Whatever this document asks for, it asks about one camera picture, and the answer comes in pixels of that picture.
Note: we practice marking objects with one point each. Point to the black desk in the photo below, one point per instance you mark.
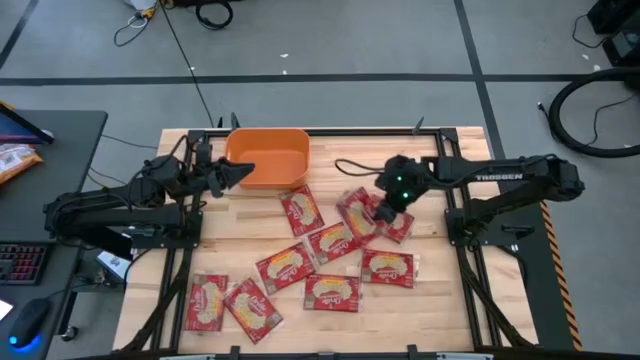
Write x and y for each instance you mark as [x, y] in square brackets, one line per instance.
[65, 165]

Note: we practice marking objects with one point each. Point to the black keyboard red backlight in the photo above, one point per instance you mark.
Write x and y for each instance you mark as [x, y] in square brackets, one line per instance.
[22, 262]

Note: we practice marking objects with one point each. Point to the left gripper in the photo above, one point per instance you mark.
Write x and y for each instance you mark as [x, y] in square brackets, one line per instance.
[215, 177]

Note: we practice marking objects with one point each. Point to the black equipment case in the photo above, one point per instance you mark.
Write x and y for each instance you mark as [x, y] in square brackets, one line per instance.
[622, 40]

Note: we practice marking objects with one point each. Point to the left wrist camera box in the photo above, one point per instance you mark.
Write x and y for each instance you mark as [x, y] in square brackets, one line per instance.
[203, 152]

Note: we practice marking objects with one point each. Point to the orange snack bag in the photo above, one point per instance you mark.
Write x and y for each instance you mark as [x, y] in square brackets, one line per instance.
[15, 162]

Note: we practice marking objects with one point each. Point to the small white device box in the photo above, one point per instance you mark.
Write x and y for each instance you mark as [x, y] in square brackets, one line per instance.
[114, 265]

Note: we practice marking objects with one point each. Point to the black mouse blue light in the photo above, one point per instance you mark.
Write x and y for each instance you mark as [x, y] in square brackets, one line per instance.
[27, 322]

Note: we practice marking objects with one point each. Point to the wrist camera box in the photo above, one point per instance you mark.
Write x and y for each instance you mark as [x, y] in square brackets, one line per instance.
[385, 212]
[203, 152]

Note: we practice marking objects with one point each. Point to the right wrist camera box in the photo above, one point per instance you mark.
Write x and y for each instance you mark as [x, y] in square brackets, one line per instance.
[385, 212]

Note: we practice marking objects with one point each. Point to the tilted monitor screen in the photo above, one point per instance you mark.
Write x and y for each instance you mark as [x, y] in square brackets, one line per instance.
[20, 127]

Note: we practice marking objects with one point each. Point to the white paper sheet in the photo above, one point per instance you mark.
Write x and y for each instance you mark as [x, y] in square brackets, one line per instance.
[4, 309]

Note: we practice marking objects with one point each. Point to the red popcorn bag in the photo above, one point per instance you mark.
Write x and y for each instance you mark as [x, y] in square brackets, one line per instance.
[356, 217]
[286, 267]
[401, 227]
[206, 302]
[332, 242]
[301, 210]
[252, 310]
[332, 292]
[387, 267]

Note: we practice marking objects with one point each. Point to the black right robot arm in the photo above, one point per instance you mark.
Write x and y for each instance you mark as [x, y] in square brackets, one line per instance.
[500, 177]

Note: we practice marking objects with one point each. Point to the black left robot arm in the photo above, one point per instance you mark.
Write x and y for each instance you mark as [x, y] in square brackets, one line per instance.
[100, 210]

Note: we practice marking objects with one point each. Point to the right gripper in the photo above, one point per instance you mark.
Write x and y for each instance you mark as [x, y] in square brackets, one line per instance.
[402, 180]

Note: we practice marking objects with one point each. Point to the orange plastic basket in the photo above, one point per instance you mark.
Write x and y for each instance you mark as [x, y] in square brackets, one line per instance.
[280, 167]

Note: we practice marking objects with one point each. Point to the black caster wheel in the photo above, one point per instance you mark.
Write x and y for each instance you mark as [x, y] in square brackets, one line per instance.
[70, 333]

